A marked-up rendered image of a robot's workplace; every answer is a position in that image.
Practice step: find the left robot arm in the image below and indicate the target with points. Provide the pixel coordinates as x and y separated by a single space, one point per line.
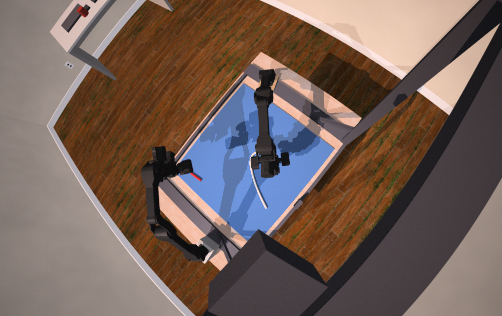
152 174

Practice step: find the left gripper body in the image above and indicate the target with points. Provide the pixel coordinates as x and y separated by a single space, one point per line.
185 166

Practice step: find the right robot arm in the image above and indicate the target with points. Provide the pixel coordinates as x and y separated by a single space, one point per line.
263 97

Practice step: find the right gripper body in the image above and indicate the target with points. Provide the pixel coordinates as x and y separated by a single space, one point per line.
284 159

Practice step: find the blue work mat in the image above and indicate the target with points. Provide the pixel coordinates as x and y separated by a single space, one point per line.
221 156

